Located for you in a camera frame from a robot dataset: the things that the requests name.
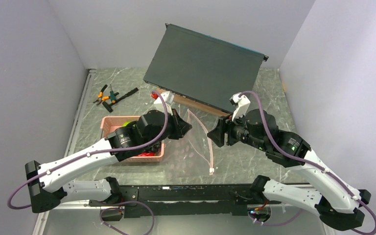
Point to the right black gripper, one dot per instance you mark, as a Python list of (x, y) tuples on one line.
[(217, 134)]

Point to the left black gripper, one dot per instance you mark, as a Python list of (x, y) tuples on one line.
[(181, 127)]

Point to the clear zip top bag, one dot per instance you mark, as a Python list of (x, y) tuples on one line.
[(191, 155)]

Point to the pink plastic basket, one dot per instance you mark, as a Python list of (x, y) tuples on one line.
[(111, 123)]

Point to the red chili pepper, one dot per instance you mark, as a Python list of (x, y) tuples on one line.
[(146, 154)]

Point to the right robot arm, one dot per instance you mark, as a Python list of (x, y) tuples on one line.
[(333, 201)]

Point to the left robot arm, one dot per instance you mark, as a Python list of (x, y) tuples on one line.
[(55, 183)]

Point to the wooden board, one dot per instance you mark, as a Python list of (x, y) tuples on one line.
[(180, 99)]

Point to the green lime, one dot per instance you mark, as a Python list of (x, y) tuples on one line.
[(129, 123)]

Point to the dark grey rack box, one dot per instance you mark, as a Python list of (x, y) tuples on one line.
[(203, 68)]

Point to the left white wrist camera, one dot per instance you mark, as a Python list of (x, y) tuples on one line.
[(163, 101)]

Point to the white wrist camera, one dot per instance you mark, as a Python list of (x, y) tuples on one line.
[(163, 101), (241, 103)]

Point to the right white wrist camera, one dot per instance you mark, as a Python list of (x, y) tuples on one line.
[(241, 103)]

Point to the green handled screwdriver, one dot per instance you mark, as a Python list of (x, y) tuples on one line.
[(112, 95)]

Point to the black T-handle tool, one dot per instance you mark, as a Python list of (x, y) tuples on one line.
[(108, 106)]

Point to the orange handled pliers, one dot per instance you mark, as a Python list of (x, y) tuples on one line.
[(100, 96)]

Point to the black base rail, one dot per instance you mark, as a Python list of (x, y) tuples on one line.
[(233, 199)]

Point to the aluminium frame rail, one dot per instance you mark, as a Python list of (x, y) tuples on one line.
[(42, 217)]

